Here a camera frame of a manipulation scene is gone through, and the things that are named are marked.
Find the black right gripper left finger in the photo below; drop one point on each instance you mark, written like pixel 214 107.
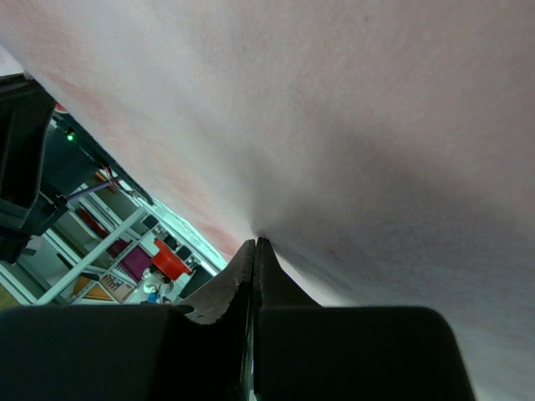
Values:
pixel 189 351

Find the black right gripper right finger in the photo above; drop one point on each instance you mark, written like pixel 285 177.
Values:
pixel 304 351

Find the pink t shirt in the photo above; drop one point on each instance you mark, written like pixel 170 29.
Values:
pixel 385 148

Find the grey metal shelving rack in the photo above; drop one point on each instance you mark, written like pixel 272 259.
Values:
pixel 75 228

